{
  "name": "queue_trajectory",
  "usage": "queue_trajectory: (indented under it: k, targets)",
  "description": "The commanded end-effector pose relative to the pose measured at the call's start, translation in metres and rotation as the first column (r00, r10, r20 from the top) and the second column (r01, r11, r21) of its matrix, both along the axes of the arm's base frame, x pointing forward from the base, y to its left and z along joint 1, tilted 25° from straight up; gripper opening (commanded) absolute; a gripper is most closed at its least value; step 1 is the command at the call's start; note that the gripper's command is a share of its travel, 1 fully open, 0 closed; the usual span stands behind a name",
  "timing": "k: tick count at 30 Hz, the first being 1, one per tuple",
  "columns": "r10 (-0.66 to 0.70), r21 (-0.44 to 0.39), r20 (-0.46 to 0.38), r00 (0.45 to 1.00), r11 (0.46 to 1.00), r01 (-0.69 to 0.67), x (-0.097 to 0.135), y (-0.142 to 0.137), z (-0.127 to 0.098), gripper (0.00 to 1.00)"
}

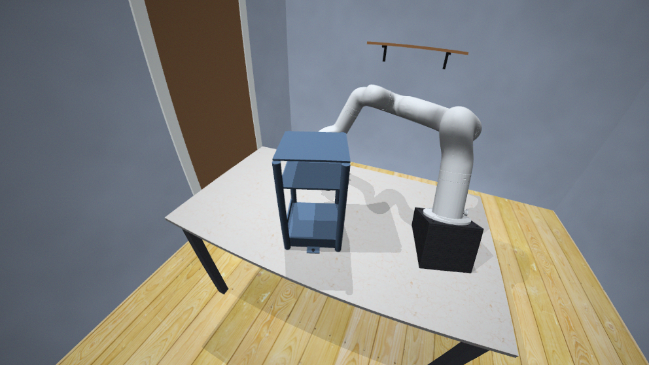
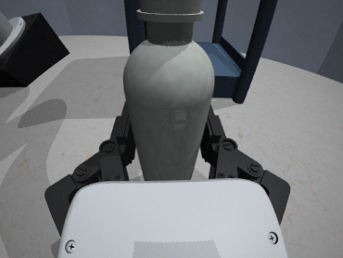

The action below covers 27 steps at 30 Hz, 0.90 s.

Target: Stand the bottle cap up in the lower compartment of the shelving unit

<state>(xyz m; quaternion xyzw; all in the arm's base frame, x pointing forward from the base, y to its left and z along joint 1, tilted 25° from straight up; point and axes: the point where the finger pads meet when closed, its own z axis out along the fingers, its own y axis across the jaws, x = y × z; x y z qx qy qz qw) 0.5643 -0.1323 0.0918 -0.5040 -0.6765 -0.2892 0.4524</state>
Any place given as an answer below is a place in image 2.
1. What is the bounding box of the grey bottle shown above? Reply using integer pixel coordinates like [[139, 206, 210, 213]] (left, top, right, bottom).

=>
[[122, 0, 215, 181]]

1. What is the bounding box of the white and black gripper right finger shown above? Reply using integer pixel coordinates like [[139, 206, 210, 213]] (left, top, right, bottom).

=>
[[200, 104, 290, 225]]

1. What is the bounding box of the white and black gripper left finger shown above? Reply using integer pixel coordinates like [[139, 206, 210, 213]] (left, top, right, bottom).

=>
[[44, 100, 136, 236]]

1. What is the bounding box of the dark blue shelving unit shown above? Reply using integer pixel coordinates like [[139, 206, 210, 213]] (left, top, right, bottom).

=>
[[124, 0, 278, 104]]

